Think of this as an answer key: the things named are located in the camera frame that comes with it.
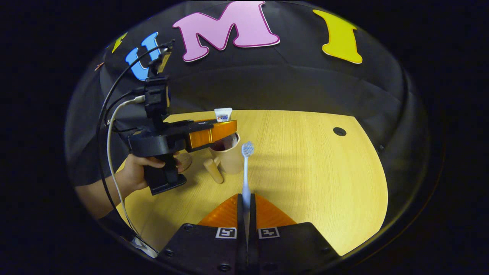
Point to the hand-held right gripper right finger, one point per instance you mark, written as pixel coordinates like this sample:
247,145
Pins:
252,229

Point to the black backdrop cloth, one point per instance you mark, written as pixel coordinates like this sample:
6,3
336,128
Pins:
286,84

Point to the beige cup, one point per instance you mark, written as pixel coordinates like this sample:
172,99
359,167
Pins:
231,160

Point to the white toothpaste tube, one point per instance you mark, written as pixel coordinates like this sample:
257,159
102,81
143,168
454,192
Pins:
223,114

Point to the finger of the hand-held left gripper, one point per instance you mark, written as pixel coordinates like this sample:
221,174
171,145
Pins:
204,122
206,135

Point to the light blue toothbrush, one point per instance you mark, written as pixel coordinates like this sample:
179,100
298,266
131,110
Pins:
246,179

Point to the red clip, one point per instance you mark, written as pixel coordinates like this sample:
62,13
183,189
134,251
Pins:
99,66

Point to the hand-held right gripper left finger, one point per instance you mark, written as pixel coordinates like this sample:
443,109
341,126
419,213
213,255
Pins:
240,229

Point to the round cork coaster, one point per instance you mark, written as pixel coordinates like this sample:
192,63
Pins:
186,162

